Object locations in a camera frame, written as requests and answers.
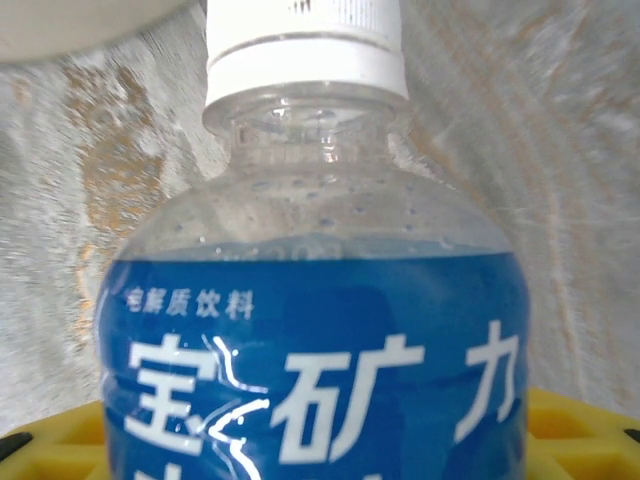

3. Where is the white plastic bin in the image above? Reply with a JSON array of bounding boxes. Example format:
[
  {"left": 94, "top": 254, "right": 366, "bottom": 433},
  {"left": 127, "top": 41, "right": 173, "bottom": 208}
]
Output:
[{"left": 0, "top": 0, "right": 201, "bottom": 64}]

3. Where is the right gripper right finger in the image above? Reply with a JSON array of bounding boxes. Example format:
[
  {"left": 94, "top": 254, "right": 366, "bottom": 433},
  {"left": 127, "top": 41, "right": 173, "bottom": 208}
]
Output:
[{"left": 524, "top": 388, "right": 640, "bottom": 480}]

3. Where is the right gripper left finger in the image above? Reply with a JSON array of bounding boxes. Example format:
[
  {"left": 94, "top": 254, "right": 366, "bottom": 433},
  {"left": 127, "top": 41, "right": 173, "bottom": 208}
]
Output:
[{"left": 0, "top": 399, "right": 107, "bottom": 480}]

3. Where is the blue label plastic bottle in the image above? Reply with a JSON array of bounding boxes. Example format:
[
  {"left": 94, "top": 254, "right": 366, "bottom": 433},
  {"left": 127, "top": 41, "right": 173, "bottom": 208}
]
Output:
[{"left": 94, "top": 0, "right": 532, "bottom": 480}]

